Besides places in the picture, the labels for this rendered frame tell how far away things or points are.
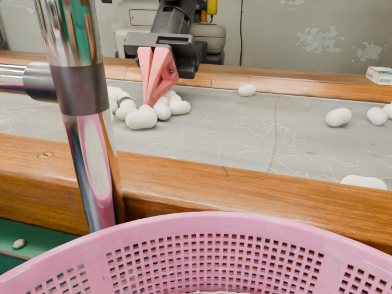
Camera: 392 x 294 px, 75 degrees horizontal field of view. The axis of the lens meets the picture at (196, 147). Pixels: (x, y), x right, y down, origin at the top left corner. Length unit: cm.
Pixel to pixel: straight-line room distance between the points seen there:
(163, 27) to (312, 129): 25
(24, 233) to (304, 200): 21
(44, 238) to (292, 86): 43
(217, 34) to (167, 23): 85
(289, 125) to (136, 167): 23
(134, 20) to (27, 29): 215
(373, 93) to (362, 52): 209
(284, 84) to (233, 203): 37
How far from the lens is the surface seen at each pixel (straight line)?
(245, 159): 26
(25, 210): 25
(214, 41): 126
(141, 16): 105
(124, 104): 36
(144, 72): 37
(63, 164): 22
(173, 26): 41
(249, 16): 240
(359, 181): 24
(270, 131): 34
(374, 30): 262
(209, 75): 52
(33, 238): 24
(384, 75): 55
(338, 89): 52
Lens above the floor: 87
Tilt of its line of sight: 28 degrees down
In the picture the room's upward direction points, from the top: 1 degrees clockwise
